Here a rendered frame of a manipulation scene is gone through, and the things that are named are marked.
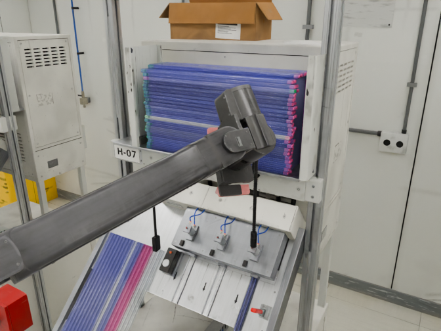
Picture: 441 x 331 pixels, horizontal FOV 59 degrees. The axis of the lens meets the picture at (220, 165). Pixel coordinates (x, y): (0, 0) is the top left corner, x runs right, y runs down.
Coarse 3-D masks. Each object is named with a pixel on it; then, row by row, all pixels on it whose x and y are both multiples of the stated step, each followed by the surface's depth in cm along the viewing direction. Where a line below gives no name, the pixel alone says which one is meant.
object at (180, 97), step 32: (160, 64) 123; (192, 64) 122; (160, 96) 122; (192, 96) 115; (256, 96) 105; (288, 96) 100; (160, 128) 125; (192, 128) 119; (288, 128) 103; (288, 160) 106
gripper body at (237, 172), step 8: (240, 160) 70; (224, 168) 74; (232, 168) 74; (240, 168) 73; (248, 168) 76; (224, 176) 73; (232, 176) 74; (240, 176) 75; (248, 176) 76; (224, 184) 74
